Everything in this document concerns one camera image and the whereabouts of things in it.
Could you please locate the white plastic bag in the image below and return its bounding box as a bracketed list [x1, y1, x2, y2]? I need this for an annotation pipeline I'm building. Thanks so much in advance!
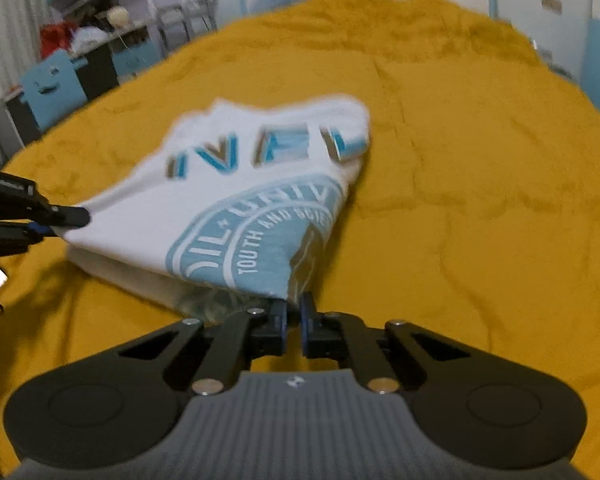
[71, 26, 112, 53]

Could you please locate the bedside clutter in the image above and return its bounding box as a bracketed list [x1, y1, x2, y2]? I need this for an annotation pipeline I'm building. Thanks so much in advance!
[529, 37, 578, 82]

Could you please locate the light blue cabinet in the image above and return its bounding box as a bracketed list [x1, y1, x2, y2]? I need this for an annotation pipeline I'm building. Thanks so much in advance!
[19, 50, 90, 132]

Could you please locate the grey metal chair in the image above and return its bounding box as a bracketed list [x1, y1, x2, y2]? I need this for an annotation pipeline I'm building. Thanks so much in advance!
[154, 0, 218, 57]

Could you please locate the red bag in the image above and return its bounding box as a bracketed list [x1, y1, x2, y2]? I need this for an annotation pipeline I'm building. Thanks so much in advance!
[40, 24, 72, 58]

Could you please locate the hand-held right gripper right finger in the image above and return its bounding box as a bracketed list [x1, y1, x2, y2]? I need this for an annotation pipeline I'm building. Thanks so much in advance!
[300, 292, 482, 395]

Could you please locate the white t-shirt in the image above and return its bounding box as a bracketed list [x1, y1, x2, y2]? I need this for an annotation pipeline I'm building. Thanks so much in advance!
[66, 92, 372, 327]

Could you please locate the dark desk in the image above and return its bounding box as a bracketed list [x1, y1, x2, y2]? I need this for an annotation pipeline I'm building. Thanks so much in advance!
[69, 20, 162, 98]

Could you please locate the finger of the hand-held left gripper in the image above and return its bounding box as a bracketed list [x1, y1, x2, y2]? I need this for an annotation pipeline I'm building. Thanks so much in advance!
[0, 223, 63, 244]
[29, 201, 91, 228]

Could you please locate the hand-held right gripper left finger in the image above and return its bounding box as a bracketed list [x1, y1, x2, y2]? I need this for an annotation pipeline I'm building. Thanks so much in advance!
[102, 299, 289, 395]

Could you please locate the mustard yellow blanket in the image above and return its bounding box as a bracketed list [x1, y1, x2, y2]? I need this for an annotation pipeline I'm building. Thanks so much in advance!
[0, 0, 600, 480]

